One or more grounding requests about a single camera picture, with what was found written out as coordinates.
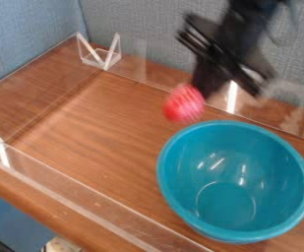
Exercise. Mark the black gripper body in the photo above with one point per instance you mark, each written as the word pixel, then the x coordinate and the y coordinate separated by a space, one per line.
pixel 226 52

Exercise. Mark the red toy strawberry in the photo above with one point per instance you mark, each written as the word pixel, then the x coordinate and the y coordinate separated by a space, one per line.
pixel 183 104

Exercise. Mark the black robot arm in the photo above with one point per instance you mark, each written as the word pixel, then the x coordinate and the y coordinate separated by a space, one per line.
pixel 258 12

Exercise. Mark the blue plastic bowl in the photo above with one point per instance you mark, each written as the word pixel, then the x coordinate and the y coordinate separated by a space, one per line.
pixel 231 180

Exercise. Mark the clear acrylic front barrier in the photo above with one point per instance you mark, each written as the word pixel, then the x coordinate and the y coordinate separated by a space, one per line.
pixel 96 207

